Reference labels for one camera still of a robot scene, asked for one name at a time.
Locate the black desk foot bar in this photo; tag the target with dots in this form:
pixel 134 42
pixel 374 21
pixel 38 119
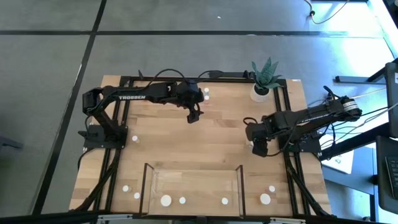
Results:
pixel 357 79

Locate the white paper sheet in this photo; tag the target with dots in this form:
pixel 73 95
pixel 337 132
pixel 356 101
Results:
pixel 339 161

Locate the clear acrylic shelf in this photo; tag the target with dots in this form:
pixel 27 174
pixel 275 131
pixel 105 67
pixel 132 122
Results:
pixel 199 186

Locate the black crossbar with silver brackets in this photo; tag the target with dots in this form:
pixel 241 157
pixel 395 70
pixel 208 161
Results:
pixel 46 219

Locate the dark grey floor object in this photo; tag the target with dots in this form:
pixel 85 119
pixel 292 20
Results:
pixel 9 143

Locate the large pill bottle white cap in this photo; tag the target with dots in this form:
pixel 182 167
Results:
pixel 165 200
pixel 265 199

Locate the small black bracket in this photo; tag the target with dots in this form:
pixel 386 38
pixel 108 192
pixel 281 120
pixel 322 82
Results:
pixel 140 74

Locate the small pill bottle white cap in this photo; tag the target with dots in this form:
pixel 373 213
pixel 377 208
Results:
pixel 182 200
pixel 134 138
pixel 249 143
pixel 271 188
pixel 136 195
pixel 224 201

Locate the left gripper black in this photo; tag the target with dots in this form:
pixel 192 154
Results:
pixel 188 93

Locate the green plant in white pot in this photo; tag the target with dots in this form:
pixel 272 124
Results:
pixel 264 77

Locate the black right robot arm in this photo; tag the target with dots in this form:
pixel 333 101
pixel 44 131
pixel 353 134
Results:
pixel 311 116

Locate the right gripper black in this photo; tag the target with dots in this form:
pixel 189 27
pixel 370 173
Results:
pixel 258 130

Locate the black diagonal desk beam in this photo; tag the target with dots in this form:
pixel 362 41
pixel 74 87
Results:
pixel 354 141

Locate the black laptop keyboard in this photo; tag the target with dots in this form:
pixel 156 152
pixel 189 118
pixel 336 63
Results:
pixel 388 174

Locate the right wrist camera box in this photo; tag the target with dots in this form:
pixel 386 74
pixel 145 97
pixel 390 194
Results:
pixel 259 150

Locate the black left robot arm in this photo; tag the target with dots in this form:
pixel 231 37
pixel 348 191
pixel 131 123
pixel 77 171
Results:
pixel 155 91

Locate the black aluminium table frame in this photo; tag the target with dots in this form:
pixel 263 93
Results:
pixel 227 80

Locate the grey side table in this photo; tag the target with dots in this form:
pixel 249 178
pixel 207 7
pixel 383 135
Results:
pixel 351 183

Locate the small yellow-green pill bottle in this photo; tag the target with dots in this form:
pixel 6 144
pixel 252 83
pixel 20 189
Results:
pixel 125 188

